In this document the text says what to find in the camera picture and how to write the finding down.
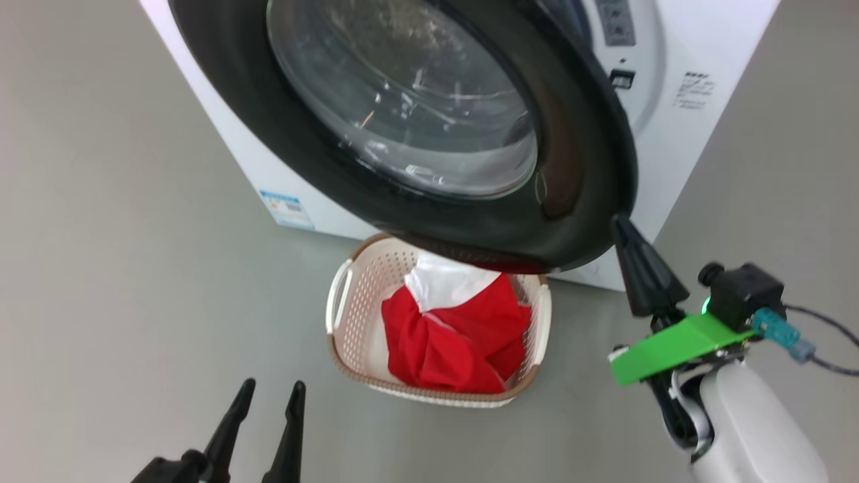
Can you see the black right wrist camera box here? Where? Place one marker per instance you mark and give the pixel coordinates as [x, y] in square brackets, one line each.
[745, 295]

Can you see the cream perforated laundry basket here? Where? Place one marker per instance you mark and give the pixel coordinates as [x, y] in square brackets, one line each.
[362, 302]

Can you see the white washing machine body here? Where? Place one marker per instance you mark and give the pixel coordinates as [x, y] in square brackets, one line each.
[678, 154]

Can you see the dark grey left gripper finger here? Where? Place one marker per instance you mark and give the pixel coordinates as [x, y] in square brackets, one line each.
[228, 433]
[288, 436]

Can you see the black round glass washer door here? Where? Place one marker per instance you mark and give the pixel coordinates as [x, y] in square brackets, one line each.
[577, 168]

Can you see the red cloth garment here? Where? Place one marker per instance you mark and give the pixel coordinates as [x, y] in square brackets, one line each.
[456, 349]

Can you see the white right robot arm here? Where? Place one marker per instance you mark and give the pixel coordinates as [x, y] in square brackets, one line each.
[758, 429]

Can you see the grey warning label sticker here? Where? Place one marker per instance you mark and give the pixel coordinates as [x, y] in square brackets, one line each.
[616, 23]

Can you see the blue energy label sticker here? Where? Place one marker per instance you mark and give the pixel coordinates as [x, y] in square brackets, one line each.
[287, 210]

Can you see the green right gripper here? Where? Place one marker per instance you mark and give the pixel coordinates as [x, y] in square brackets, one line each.
[671, 345]

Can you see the teal right camera connector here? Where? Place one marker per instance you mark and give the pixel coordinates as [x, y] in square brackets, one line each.
[782, 332]

